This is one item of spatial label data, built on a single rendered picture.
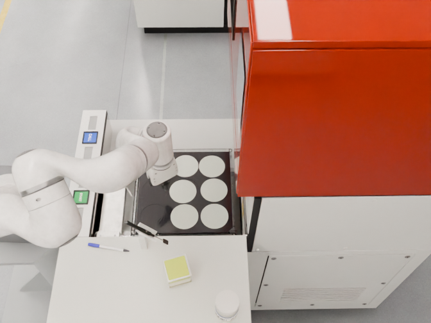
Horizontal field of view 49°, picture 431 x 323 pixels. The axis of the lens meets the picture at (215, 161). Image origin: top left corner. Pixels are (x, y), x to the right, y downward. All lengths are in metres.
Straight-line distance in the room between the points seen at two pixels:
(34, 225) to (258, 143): 0.55
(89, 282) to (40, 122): 1.84
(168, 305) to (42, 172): 0.65
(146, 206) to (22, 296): 1.15
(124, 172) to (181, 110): 2.09
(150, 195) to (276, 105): 0.84
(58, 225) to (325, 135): 0.65
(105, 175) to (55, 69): 2.53
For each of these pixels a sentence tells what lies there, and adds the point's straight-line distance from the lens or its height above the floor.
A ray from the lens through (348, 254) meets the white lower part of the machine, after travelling 1.86.
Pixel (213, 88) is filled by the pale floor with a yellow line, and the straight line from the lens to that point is 3.27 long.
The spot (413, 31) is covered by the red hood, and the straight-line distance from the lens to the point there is 1.01.
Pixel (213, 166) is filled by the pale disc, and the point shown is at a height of 0.90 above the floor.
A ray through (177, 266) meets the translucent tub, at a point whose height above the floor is 1.03.
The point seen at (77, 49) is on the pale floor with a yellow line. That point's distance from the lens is 3.66.
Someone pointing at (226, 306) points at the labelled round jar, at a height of 1.06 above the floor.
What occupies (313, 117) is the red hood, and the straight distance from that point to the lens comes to 1.10.
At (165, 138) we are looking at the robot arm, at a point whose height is 1.31.
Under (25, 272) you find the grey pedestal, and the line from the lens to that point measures 2.75.
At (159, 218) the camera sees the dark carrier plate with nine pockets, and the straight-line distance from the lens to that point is 1.72.
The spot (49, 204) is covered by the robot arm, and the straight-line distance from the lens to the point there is 1.09.
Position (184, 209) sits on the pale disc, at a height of 0.90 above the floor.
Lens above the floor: 2.43
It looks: 57 degrees down
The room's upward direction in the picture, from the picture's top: 1 degrees clockwise
